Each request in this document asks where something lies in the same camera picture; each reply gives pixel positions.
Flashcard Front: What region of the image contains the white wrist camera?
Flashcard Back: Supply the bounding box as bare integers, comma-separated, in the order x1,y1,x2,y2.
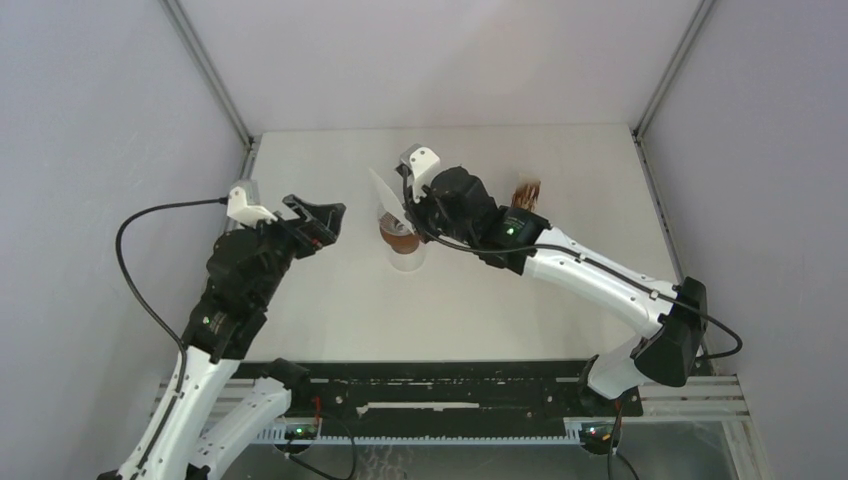
226,179,279,228
399,144,441,203

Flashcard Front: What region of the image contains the left camera black cable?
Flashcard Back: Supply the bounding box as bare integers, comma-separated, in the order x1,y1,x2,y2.
115,197,230,399

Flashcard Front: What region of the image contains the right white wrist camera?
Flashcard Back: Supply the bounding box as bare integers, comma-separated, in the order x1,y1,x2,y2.
399,144,441,203

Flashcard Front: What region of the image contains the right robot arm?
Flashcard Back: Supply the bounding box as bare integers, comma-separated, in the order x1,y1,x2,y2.
396,164,708,416

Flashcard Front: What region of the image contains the clear glass ribbed dripper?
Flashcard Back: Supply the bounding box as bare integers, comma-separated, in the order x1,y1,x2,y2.
377,204,416,237

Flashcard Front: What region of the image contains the white paper coffee filter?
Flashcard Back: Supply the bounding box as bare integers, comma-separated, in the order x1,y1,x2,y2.
369,169,413,226

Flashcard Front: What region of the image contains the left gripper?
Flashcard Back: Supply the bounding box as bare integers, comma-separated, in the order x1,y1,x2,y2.
242,195,345,307

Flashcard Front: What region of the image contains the glass carafe with wooden collar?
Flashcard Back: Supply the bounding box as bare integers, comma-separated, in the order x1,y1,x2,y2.
380,231,426,273

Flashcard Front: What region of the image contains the aluminium frame post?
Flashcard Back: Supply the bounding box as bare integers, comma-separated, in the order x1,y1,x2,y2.
632,0,717,293
157,1,257,200

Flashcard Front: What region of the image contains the left aluminium frame post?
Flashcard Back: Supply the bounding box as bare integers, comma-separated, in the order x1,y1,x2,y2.
157,1,257,200

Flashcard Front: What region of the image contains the round wooden dripper holder ring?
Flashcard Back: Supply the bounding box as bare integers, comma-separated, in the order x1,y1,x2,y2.
379,225,425,256

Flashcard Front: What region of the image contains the right aluminium frame post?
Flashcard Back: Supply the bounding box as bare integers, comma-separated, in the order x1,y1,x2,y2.
632,0,717,293

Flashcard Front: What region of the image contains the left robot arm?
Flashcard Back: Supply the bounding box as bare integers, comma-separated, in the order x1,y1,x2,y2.
100,189,346,479

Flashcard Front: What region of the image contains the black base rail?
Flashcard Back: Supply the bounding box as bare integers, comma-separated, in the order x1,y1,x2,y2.
250,360,644,441

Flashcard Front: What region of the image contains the camera black cable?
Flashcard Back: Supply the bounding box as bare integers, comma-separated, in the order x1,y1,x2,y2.
115,197,230,399
397,165,745,362

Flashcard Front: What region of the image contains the orange coffee filter box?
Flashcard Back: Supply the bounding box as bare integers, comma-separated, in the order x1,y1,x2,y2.
511,178,541,212

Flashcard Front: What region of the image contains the right camera black cable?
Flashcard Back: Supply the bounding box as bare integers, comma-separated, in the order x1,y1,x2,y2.
397,165,745,362

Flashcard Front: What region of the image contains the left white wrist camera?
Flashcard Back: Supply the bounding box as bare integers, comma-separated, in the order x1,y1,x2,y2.
226,179,279,228

